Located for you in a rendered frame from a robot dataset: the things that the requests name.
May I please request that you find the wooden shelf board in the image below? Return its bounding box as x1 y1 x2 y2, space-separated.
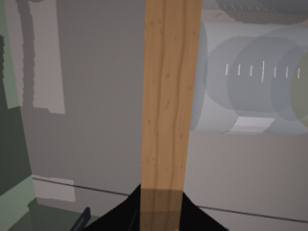
140 0 202 231

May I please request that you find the clear bottle with yellow cap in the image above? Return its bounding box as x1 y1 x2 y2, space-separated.
190 21 308 136

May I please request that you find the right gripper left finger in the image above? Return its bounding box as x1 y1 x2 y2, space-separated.
81 184 141 231

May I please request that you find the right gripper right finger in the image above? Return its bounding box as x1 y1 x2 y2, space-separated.
179 192 229 231

